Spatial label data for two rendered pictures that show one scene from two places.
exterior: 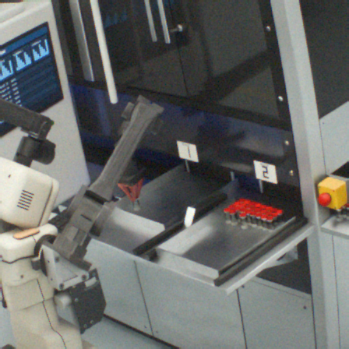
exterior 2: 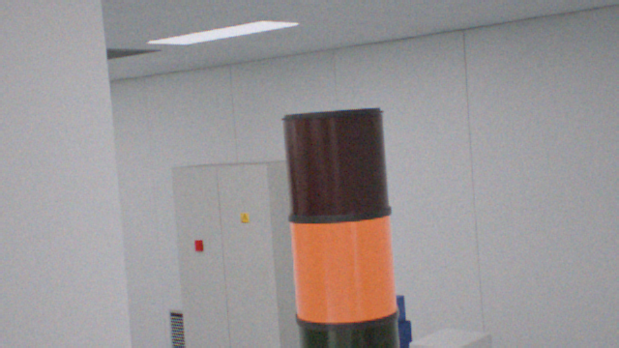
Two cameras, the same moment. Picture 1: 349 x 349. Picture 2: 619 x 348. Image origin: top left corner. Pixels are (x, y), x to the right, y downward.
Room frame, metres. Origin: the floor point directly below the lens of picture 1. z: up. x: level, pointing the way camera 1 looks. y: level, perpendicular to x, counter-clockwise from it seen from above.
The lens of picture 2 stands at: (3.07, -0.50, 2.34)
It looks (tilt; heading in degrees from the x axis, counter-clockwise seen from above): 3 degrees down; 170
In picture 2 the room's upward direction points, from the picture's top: 4 degrees counter-clockwise
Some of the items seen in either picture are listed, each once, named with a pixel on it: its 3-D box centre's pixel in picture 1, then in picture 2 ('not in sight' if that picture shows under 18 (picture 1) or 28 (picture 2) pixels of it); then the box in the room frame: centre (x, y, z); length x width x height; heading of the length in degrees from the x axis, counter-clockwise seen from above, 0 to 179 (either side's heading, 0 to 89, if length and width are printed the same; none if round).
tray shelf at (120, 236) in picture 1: (198, 225); not in sight; (2.69, -0.04, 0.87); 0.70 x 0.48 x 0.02; 39
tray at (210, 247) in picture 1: (227, 237); not in sight; (2.53, -0.12, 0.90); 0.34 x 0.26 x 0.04; 129
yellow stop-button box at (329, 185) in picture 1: (333, 192); not in sight; (2.49, -0.45, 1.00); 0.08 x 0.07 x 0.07; 129
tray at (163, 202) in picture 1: (174, 196); not in sight; (2.87, 0.01, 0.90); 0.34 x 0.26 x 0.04; 129
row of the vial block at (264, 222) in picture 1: (252, 218); not in sight; (2.60, -0.20, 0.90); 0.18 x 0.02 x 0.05; 39
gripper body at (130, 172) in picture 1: (128, 167); not in sight; (2.85, 0.14, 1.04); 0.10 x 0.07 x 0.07; 145
